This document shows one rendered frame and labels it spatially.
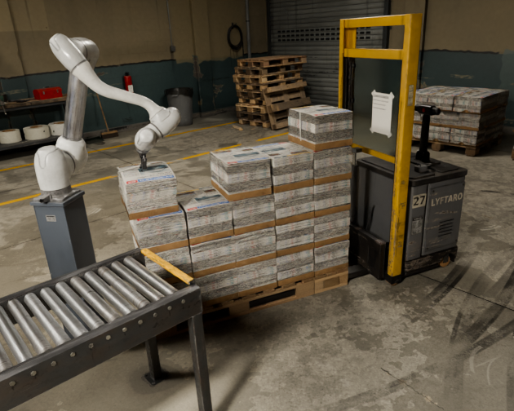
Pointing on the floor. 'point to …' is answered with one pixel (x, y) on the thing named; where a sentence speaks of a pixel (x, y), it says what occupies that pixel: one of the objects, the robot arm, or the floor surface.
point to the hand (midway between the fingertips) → (139, 155)
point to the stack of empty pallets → (256, 75)
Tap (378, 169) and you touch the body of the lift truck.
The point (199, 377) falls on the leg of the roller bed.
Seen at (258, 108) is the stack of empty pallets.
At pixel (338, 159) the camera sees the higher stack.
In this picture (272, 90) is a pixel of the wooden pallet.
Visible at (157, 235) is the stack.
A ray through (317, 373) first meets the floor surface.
